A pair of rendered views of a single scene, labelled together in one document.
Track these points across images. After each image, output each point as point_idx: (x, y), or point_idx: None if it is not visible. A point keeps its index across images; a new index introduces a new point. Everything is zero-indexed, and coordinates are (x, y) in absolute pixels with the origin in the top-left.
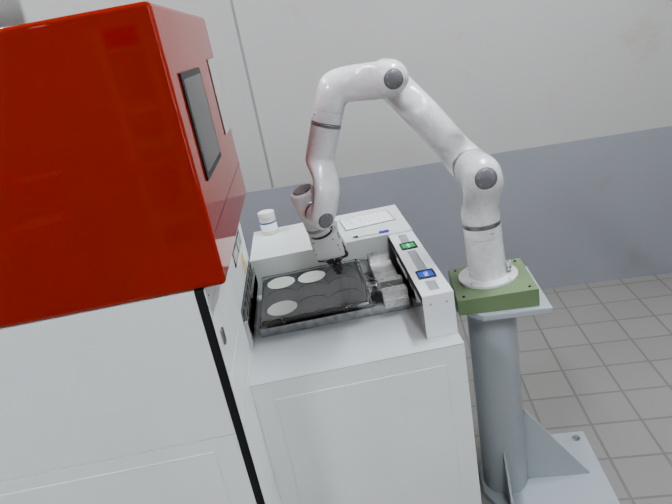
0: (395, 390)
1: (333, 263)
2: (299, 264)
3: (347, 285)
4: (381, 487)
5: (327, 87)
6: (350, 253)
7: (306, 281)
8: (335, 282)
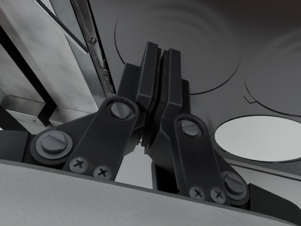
0: None
1: (166, 130)
2: (264, 188)
3: (155, 19)
4: None
5: None
6: (133, 157)
7: (297, 130)
8: (200, 71)
